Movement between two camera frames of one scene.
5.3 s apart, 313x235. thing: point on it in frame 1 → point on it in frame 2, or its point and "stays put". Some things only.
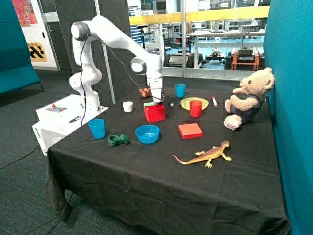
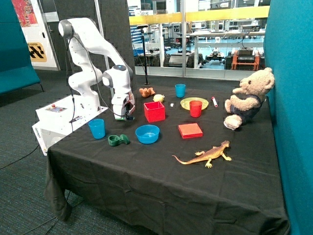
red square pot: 155,113 stays put
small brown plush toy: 145,92 stays put
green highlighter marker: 149,104 → 125,118
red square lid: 189,130 stays put
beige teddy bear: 248,101 stays put
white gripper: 155,84 → 123,104
